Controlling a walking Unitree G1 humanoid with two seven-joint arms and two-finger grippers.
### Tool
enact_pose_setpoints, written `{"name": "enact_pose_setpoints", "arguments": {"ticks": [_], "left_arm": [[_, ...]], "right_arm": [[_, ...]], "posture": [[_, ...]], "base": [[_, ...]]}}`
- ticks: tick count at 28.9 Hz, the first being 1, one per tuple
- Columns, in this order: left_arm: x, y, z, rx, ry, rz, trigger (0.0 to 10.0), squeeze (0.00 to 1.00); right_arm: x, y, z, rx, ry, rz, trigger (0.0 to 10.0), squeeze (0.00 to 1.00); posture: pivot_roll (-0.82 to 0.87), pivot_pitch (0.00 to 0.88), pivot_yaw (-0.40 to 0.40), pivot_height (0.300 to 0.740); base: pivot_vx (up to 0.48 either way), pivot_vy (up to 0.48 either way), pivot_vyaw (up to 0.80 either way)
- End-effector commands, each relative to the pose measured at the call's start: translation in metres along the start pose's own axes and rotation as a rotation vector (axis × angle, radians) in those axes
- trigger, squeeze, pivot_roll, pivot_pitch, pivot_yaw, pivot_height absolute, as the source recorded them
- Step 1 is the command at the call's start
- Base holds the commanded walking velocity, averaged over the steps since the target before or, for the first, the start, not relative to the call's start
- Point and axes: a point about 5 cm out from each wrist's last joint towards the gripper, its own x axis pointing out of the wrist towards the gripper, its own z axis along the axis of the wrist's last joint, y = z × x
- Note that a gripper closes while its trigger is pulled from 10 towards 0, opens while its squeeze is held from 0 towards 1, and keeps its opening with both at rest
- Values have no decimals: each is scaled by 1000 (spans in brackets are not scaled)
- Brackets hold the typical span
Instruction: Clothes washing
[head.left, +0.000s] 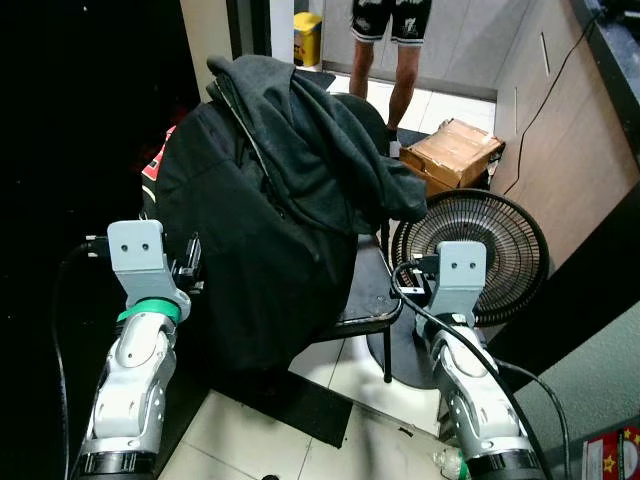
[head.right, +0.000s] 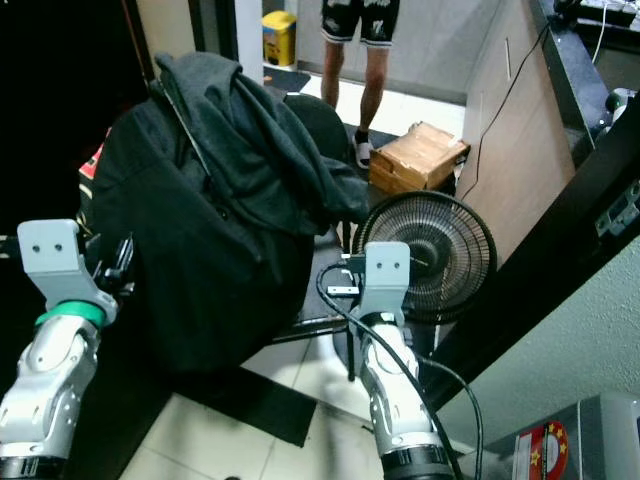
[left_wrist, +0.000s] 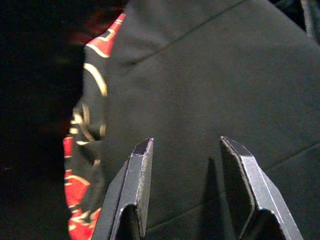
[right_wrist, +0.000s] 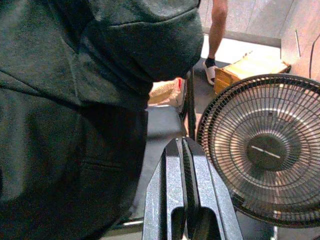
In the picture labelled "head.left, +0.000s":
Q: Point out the wooden cabinet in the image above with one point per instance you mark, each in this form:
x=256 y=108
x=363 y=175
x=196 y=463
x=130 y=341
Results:
x=570 y=150

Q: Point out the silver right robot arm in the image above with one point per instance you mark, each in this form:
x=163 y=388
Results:
x=475 y=400

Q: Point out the red printed box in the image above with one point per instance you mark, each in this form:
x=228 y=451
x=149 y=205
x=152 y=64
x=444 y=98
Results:
x=612 y=458

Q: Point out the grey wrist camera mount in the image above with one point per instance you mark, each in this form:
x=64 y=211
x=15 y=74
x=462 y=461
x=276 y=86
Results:
x=460 y=275
x=140 y=260

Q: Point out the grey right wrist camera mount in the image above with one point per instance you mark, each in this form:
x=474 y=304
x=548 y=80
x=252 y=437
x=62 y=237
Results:
x=460 y=275

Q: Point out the black floor mat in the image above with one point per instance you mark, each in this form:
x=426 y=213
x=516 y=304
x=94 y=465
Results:
x=318 y=78

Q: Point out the black printed shirt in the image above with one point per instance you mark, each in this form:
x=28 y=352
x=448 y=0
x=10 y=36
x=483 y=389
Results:
x=155 y=162

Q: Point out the clear plastic bottle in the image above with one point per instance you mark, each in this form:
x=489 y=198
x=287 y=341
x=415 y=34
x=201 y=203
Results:
x=450 y=465

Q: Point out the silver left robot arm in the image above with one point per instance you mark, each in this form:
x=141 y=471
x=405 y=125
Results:
x=135 y=370

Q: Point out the person in black shorts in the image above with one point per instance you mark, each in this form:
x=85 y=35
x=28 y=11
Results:
x=392 y=20

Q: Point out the dark grey hoodie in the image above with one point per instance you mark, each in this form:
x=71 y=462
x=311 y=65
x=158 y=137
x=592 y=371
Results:
x=270 y=230

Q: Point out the yellow bin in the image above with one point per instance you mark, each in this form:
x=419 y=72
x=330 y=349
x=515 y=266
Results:
x=307 y=42

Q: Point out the brown cardboard box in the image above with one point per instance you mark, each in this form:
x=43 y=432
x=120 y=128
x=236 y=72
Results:
x=455 y=150

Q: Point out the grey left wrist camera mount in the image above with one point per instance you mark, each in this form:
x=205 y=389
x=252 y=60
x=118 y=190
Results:
x=140 y=260

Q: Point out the black floor fan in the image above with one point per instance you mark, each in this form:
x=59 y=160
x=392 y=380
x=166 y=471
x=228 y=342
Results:
x=505 y=250

